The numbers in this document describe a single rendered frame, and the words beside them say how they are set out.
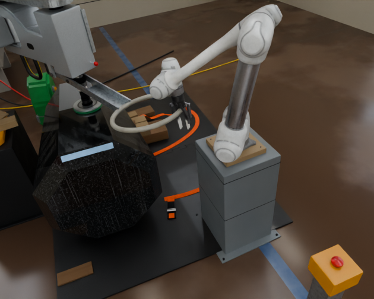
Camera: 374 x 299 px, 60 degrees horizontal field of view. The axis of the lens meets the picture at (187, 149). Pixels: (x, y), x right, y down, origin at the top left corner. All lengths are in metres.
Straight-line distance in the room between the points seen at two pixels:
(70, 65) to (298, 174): 2.11
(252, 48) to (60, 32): 1.29
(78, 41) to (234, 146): 1.26
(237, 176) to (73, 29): 1.38
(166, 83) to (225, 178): 0.64
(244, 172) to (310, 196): 1.11
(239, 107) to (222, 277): 1.28
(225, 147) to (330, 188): 1.55
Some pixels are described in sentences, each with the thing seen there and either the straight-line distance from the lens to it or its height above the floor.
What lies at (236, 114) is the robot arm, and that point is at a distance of 1.62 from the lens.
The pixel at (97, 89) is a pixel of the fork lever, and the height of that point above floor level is 1.04.
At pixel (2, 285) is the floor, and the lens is 2.85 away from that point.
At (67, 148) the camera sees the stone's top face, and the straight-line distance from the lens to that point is 2.21.
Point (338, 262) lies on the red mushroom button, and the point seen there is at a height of 1.10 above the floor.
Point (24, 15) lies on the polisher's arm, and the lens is 2.67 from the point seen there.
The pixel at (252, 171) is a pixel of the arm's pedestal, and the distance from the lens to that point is 1.97.
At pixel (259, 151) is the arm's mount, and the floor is 0.83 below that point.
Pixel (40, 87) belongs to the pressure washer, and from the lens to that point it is 4.10.
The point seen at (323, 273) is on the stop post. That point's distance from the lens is 1.23.
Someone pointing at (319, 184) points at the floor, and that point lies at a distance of 3.05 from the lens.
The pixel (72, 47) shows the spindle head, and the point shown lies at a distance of 2.30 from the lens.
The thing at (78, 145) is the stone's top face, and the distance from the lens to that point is 2.20.
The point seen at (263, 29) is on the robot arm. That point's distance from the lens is 1.40.
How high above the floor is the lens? 2.10
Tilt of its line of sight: 39 degrees down
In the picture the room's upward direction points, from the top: 6 degrees counter-clockwise
